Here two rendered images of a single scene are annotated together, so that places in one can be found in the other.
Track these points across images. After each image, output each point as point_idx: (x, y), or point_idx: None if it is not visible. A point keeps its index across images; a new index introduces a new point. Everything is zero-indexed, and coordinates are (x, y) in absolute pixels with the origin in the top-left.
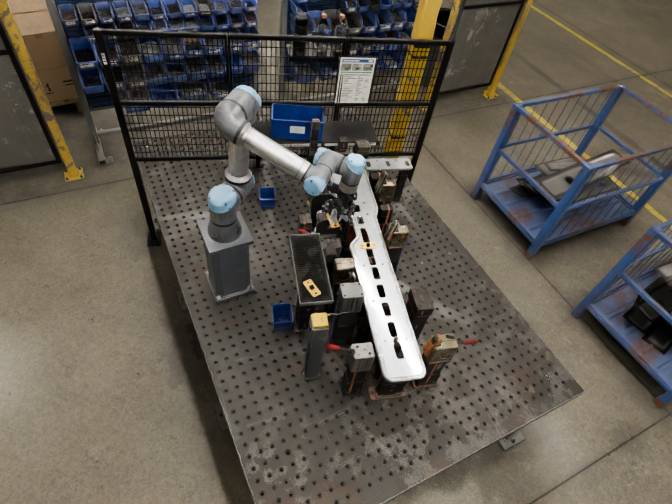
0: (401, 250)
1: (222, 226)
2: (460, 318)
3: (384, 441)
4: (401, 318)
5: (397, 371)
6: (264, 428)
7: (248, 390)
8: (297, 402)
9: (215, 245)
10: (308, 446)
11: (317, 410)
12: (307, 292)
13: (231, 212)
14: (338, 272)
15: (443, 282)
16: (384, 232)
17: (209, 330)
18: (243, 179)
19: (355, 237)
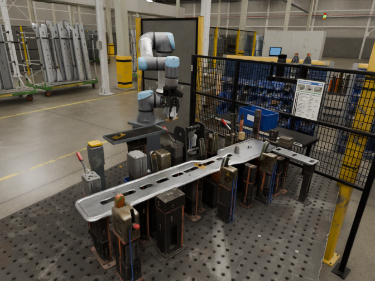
0: (255, 219)
1: (138, 110)
2: None
3: (52, 269)
4: (143, 194)
5: (86, 204)
6: (51, 208)
7: (76, 194)
8: (75, 214)
9: (133, 121)
10: (40, 229)
11: (71, 224)
12: (114, 136)
13: (143, 102)
14: None
15: (255, 257)
16: (248, 193)
17: (110, 171)
18: (160, 91)
19: (215, 174)
